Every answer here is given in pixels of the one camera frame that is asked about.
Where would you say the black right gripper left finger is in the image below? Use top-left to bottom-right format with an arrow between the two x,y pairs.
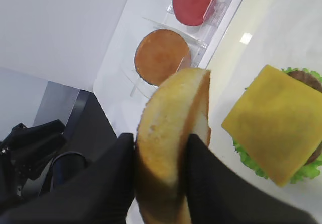
1,133 -> 134,223

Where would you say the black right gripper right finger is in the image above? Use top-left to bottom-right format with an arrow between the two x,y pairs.
186,134 -> 316,223

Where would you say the golden bun slice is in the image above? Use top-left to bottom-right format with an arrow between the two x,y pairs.
135,68 -> 211,223

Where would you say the yellow cheese slice on tray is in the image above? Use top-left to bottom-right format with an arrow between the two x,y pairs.
221,65 -> 321,186

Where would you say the green lettuce on tray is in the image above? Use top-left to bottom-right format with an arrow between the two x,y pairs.
233,67 -> 321,184

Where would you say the brown meat patty on tray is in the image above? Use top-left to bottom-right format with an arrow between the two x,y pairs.
288,70 -> 321,165

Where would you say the brown bread slice in rack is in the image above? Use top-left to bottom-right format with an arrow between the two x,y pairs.
134,29 -> 191,86

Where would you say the red tomato slice in rack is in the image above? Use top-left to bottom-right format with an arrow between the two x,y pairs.
172,0 -> 212,26

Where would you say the white serving tray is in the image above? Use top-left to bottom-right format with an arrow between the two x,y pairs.
208,0 -> 321,221

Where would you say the clear acrylic left rack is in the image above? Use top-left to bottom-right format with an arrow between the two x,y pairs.
122,0 -> 242,98

